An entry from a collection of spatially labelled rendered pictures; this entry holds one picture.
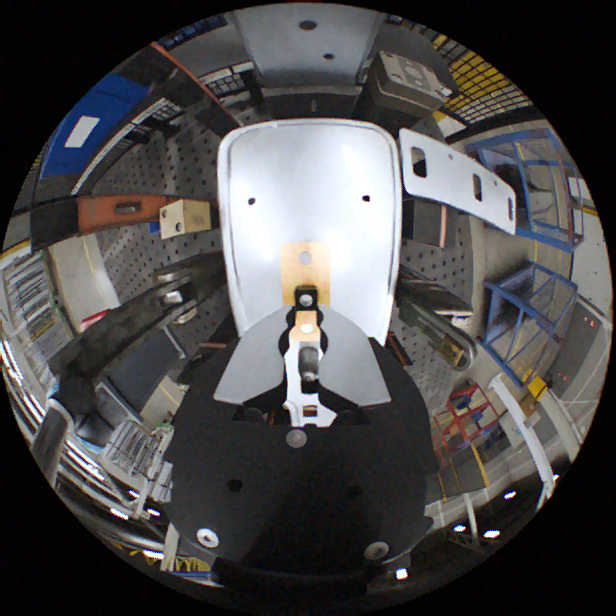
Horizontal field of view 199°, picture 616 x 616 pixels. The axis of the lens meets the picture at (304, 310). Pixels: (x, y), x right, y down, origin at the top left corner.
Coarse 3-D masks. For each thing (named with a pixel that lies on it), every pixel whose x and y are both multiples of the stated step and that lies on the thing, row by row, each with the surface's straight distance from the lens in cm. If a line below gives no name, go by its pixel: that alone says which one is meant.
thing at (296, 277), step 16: (288, 256) 13; (320, 256) 13; (288, 272) 14; (304, 272) 14; (320, 272) 14; (288, 288) 14; (304, 288) 13; (320, 288) 14; (304, 304) 14; (304, 320) 15; (304, 336) 16
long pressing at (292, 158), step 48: (240, 144) 25; (288, 144) 23; (336, 144) 23; (384, 144) 25; (240, 192) 23; (288, 192) 21; (336, 192) 21; (384, 192) 23; (240, 240) 22; (288, 240) 21; (336, 240) 21; (384, 240) 22; (240, 288) 24; (336, 288) 22; (384, 288) 24; (240, 336) 27; (384, 336) 28; (288, 384) 33
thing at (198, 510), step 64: (192, 448) 6; (256, 448) 6; (320, 448) 5; (384, 448) 6; (192, 512) 6; (256, 512) 5; (320, 512) 5; (384, 512) 6; (256, 576) 6; (320, 576) 6
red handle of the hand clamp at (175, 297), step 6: (180, 288) 21; (168, 294) 21; (174, 294) 20; (180, 294) 20; (162, 300) 21; (168, 300) 21; (174, 300) 21; (180, 300) 21; (162, 306) 21; (102, 312) 25; (108, 312) 24; (90, 318) 26; (96, 318) 25; (84, 324) 27; (90, 324) 26
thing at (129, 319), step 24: (168, 288) 19; (120, 312) 17; (144, 312) 19; (168, 312) 20; (96, 336) 16; (120, 336) 18; (144, 336) 18; (72, 360) 16; (96, 360) 18; (120, 360) 17; (72, 384) 14; (96, 384) 17; (72, 408) 14
